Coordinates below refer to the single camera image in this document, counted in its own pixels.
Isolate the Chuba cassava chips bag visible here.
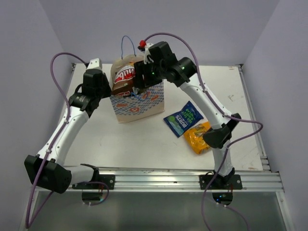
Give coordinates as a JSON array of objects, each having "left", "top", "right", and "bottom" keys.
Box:
[{"left": 112, "top": 64, "right": 135, "bottom": 97}]

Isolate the aluminium mounting rail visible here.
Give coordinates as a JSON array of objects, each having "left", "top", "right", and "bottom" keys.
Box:
[{"left": 99, "top": 168, "right": 283, "bottom": 193}]

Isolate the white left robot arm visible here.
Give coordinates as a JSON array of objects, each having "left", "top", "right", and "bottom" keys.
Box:
[{"left": 24, "top": 68, "right": 111, "bottom": 193}]

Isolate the blue Burts snack bag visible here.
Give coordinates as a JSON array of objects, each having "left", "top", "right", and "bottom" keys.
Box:
[{"left": 163, "top": 101, "right": 204, "bottom": 138}]

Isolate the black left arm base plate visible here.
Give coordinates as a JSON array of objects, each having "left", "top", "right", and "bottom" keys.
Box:
[{"left": 72, "top": 173, "right": 116, "bottom": 190}]

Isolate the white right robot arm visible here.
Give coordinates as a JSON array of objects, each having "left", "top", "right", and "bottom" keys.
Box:
[{"left": 134, "top": 40, "right": 240, "bottom": 189}]

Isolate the yellow snack bag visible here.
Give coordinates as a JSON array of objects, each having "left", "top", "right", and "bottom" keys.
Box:
[{"left": 183, "top": 122, "right": 211, "bottom": 154}]

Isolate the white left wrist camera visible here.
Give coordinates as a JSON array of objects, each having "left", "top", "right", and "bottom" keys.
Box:
[{"left": 86, "top": 58, "right": 102, "bottom": 71}]

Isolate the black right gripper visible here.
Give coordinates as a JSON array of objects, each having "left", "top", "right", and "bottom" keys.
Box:
[{"left": 134, "top": 59, "right": 165, "bottom": 89}]

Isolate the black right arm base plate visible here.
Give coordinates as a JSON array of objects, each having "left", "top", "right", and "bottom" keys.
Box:
[{"left": 199, "top": 172, "right": 243, "bottom": 190}]

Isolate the blue checkered paper bag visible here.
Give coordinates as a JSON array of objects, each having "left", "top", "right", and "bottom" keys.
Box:
[{"left": 109, "top": 35, "right": 166, "bottom": 124}]

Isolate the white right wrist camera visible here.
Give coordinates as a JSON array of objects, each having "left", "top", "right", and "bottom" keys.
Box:
[{"left": 138, "top": 40, "right": 154, "bottom": 64}]

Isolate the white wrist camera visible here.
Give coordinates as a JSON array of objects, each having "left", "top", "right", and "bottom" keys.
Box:
[
  {"left": 86, "top": 58, "right": 102, "bottom": 71},
  {"left": 138, "top": 40, "right": 154, "bottom": 64}
]

